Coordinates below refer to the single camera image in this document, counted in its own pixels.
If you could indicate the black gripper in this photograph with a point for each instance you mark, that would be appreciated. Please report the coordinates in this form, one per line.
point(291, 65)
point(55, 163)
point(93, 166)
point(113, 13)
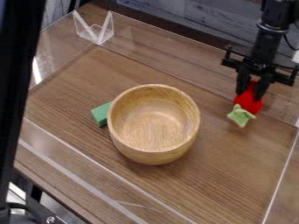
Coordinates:
point(281, 70)

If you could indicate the red plush strawberry toy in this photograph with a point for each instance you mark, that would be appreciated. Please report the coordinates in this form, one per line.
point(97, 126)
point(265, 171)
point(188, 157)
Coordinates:
point(245, 107)

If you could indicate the wooden bowl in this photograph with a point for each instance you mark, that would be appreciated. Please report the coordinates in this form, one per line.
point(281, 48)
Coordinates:
point(153, 122)

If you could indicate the green foam block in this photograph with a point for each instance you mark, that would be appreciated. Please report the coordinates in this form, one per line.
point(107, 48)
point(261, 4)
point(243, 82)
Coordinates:
point(100, 114)

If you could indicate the clear acrylic corner bracket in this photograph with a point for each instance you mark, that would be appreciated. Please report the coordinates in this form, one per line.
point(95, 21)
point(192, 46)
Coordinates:
point(97, 34)

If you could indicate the black table frame bracket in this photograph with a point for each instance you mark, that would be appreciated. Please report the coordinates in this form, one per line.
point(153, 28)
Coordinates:
point(42, 215)

